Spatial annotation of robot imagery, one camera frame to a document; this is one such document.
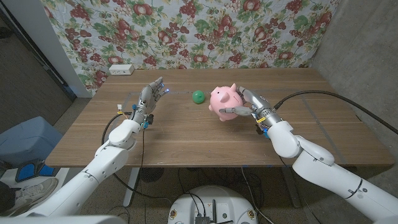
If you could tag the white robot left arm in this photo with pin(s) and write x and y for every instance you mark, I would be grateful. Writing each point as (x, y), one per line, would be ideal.
(93, 171)

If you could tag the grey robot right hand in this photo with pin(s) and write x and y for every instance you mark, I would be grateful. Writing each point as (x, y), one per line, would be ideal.
(262, 109)

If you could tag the blue-grey plastic bin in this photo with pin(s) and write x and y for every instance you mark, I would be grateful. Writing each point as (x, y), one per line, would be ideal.
(28, 140)

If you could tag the floral fruit print backdrop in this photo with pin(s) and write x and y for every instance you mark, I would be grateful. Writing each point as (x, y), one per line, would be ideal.
(192, 31)

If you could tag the white robot torso base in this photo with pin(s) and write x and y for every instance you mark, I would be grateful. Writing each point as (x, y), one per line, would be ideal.
(224, 202)

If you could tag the grey table leg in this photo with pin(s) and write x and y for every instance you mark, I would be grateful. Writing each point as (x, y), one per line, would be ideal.
(292, 189)

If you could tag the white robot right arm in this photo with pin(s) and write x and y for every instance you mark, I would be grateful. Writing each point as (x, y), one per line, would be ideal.
(314, 161)

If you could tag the round black floor fan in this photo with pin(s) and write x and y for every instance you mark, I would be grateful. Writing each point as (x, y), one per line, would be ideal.
(151, 174)

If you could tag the blue foot pedal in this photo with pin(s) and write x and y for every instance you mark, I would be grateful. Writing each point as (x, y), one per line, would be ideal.
(26, 171)

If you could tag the white wall pillar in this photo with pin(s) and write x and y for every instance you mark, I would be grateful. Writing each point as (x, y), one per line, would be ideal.
(40, 37)

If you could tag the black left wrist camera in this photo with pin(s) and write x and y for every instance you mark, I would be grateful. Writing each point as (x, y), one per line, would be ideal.
(149, 119)

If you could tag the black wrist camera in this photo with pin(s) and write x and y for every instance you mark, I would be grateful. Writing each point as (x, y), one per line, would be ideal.
(149, 119)
(261, 130)

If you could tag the pink plastic piggy bank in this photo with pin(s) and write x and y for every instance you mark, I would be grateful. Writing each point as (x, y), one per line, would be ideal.
(225, 99)

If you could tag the green ball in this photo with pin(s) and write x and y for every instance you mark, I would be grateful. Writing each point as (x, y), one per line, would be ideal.
(198, 97)

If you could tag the white power strip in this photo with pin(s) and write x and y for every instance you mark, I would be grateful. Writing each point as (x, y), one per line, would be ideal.
(121, 69)

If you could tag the grey sneaker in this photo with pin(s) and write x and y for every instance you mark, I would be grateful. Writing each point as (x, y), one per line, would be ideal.
(34, 193)

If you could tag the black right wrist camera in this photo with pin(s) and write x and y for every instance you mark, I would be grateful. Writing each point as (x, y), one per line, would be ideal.
(261, 130)

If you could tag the white table leg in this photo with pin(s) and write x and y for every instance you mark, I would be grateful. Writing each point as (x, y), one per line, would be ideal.
(131, 189)

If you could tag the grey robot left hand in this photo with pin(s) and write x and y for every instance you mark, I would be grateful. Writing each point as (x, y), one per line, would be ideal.
(147, 99)

